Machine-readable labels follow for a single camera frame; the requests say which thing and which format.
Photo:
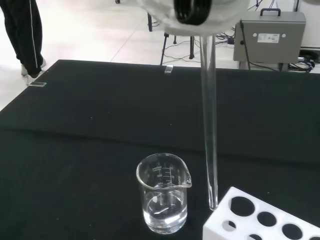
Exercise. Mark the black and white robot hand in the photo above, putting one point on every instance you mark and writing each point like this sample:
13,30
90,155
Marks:
172,25

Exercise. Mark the black tripod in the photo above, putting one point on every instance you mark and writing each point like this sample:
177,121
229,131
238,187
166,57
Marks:
192,47

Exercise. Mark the white test tube rack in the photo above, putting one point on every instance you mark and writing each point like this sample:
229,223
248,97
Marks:
217,225

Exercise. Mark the clear glass beaker with water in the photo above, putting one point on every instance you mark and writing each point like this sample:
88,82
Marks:
165,210

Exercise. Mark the person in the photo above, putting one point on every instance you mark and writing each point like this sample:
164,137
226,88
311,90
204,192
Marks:
25,37

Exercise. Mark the black table cloth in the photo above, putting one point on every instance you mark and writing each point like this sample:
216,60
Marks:
100,125

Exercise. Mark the clear plastic cloth clip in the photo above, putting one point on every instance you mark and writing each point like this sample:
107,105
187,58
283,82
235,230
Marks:
37,84
169,69

